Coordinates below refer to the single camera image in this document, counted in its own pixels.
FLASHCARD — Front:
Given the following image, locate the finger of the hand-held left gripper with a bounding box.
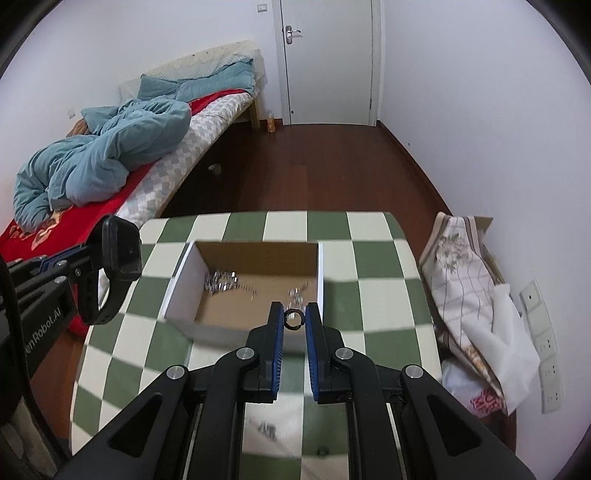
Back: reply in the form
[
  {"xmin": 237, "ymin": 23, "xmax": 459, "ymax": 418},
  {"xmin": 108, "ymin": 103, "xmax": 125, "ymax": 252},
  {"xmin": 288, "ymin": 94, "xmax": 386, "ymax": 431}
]
[
  {"xmin": 75, "ymin": 215, "xmax": 143, "ymax": 326},
  {"xmin": 7, "ymin": 244, "xmax": 100, "ymax": 289}
]

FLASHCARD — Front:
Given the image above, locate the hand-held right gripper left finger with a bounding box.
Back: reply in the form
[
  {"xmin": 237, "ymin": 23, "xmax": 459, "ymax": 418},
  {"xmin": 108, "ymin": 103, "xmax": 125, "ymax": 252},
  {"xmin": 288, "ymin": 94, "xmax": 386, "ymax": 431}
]
[{"xmin": 55, "ymin": 301, "xmax": 284, "ymax": 480}]

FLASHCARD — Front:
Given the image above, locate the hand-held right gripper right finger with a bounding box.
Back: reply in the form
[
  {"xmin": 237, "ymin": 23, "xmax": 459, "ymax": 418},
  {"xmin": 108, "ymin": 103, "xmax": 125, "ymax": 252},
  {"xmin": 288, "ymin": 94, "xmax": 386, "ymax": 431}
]
[{"xmin": 305, "ymin": 302, "xmax": 536, "ymax": 480}]

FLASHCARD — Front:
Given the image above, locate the cardboard box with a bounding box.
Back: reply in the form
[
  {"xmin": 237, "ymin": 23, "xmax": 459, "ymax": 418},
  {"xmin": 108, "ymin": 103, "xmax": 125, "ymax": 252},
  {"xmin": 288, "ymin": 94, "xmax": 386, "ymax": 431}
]
[{"xmin": 161, "ymin": 240, "xmax": 325, "ymax": 349}]

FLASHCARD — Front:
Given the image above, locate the cluster of silver jewelry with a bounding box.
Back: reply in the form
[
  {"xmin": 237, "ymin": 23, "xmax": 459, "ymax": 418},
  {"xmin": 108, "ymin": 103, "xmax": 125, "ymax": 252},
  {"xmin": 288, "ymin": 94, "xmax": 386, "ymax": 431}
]
[{"xmin": 287, "ymin": 281, "xmax": 308, "ymax": 309}]

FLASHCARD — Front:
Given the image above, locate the pile of silver jewelry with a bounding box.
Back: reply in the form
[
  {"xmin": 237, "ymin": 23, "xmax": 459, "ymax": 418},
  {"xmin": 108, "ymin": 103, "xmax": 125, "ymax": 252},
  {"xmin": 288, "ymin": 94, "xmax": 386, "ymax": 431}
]
[{"xmin": 203, "ymin": 271, "xmax": 258, "ymax": 302}]

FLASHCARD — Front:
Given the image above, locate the red blanket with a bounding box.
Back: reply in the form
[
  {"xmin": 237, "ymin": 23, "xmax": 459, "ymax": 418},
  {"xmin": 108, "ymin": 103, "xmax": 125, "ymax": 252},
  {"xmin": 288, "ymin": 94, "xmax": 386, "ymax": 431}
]
[{"xmin": 0, "ymin": 90, "xmax": 252, "ymax": 335}]

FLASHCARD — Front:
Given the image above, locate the green white checkered tablecloth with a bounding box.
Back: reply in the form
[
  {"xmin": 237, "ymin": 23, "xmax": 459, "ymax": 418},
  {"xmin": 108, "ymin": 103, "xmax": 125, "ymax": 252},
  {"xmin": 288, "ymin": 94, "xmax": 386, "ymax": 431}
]
[{"xmin": 69, "ymin": 211, "xmax": 444, "ymax": 480}]

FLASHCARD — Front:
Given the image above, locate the light blue duvet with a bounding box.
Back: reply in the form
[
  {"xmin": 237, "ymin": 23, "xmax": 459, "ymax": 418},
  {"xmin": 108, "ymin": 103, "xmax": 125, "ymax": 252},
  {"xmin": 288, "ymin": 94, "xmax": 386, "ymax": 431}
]
[{"xmin": 14, "ymin": 99, "xmax": 192, "ymax": 232}]

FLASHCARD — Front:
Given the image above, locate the grey white checkered sheet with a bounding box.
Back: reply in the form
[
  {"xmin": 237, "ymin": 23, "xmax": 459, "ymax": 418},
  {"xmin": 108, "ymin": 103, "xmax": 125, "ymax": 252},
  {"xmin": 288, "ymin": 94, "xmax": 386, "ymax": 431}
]
[{"xmin": 115, "ymin": 95, "xmax": 256, "ymax": 227}]

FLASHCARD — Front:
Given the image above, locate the floral patterned cloth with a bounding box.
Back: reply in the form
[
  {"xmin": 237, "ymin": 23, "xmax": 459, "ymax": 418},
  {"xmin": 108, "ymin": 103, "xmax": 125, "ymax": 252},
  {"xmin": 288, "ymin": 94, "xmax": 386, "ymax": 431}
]
[{"xmin": 418, "ymin": 212, "xmax": 509, "ymax": 412}]

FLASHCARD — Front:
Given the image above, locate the light blue pillow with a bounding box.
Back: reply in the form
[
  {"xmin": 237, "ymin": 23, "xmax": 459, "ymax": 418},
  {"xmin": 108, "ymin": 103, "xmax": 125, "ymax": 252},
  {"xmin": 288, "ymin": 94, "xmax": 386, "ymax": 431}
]
[{"xmin": 137, "ymin": 74, "xmax": 182, "ymax": 101}]

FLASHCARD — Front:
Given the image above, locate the white plastic bag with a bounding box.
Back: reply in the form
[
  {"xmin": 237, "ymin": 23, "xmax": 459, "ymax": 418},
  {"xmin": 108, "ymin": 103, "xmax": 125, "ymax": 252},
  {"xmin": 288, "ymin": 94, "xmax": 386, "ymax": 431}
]
[{"xmin": 442, "ymin": 283, "xmax": 541, "ymax": 417}]

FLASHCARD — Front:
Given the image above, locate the wooden bed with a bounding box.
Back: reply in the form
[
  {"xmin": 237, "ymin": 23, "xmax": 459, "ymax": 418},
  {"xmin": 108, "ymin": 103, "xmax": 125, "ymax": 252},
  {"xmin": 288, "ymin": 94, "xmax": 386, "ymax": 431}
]
[{"xmin": 0, "ymin": 39, "xmax": 269, "ymax": 335}]

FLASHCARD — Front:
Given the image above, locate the folded light blue quilt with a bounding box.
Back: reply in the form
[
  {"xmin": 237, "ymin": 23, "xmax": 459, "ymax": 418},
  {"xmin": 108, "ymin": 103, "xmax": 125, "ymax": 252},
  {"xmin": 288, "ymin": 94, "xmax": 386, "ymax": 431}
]
[{"xmin": 178, "ymin": 58, "xmax": 257, "ymax": 96}]

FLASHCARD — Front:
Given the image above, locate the white power strip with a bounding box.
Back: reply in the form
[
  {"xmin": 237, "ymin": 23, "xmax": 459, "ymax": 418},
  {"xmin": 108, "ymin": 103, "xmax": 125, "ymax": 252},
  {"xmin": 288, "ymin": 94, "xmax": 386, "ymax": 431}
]
[{"xmin": 519, "ymin": 279, "xmax": 565, "ymax": 414}]

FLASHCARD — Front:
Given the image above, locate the white door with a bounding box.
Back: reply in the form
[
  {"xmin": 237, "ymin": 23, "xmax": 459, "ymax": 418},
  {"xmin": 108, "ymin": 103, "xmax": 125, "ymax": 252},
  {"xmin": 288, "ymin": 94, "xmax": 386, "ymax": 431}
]
[{"xmin": 272, "ymin": 0, "xmax": 384, "ymax": 126}]

